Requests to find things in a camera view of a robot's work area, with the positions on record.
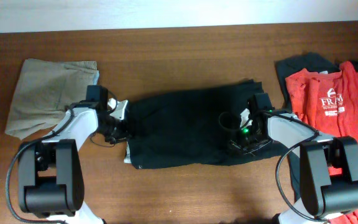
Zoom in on black shorts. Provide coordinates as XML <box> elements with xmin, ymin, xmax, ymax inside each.
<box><xmin>124</xmin><ymin>80</ymin><xmax>286</xmax><ymax>169</ymax></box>

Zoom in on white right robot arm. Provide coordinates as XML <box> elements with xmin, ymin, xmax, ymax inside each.
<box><xmin>218</xmin><ymin>93</ymin><xmax>358</xmax><ymax>224</ymax></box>

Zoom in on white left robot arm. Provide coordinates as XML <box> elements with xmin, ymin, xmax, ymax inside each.
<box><xmin>12</xmin><ymin>85</ymin><xmax>130</xmax><ymax>223</ymax></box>

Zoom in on folded khaki shorts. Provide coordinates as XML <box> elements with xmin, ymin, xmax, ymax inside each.
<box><xmin>5</xmin><ymin>58</ymin><xmax>99</xmax><ymax>139</ymax></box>

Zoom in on black garment under red shirt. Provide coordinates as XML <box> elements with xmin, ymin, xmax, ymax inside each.
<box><xmin>274</xmin><ymin>52</ymin><xmax>358</xmax><ymax>203</ymax></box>

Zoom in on red t-shirt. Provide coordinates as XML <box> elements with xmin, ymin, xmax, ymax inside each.
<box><xmin>285</xmin><ymin>62</ymin><xmax>358</xmax><ymax>223</ymax></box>

